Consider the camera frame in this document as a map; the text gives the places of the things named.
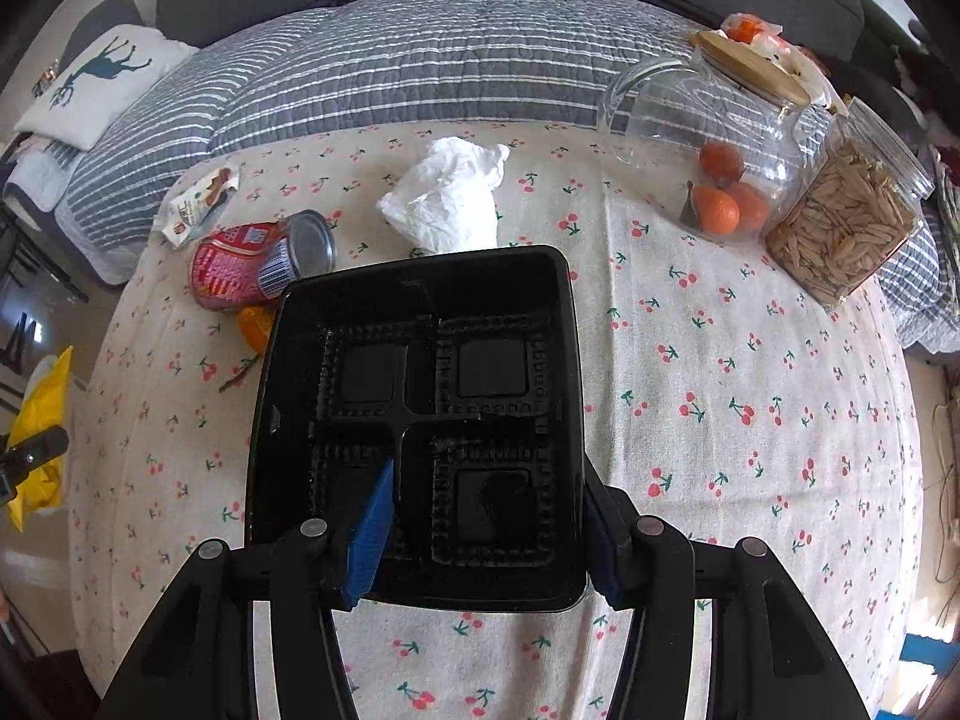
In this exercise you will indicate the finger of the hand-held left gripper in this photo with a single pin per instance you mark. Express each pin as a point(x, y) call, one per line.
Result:
point(34, 450)

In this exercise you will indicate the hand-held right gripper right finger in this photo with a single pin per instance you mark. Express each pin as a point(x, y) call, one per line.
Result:
point(604, 562)

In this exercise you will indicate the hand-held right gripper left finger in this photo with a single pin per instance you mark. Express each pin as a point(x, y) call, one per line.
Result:
point(367, 540)

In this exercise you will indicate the yellow snack package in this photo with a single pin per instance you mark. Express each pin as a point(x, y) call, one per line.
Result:
point(41, 405)

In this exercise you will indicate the black plastic tray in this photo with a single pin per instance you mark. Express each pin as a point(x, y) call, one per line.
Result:
point(480, 367)

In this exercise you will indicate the cherry print tablecloth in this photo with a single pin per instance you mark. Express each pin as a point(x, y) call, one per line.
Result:
point(712, 427)

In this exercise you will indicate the small brown twig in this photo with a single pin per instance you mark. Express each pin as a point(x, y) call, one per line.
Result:
point(238, 376)

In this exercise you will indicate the orange peel piece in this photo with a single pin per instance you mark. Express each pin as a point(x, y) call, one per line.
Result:
point(255, 322)

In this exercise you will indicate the pink red can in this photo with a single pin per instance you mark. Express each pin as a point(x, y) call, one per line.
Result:
point(232, 262)

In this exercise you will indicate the small snack wrapper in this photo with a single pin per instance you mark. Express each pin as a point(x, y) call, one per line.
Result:
point(195, 206)

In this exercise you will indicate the white crumpled tissue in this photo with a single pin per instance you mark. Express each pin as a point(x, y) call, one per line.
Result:
point(442, 195)

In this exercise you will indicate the white deer print pillow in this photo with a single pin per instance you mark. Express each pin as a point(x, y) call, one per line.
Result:
point(90, 97)

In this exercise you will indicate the small orange fruit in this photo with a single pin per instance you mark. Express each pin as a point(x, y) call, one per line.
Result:
point(714, 210)
point(722, 160)
point(752, 204)

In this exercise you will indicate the clear jar of seeds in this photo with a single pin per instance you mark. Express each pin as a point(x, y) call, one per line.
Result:
point(832, 232)

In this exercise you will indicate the glass jar with bamboo lid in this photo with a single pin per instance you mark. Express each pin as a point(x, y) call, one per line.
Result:
point(660, 112)

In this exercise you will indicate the grey striped quilt cover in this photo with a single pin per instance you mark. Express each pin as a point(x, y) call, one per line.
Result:
point(375, 67)

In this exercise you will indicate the orange white packet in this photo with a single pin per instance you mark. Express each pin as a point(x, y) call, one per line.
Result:
point(742, 28)

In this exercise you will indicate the pile of clothes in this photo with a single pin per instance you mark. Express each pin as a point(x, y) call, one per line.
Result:
point(911, 67)

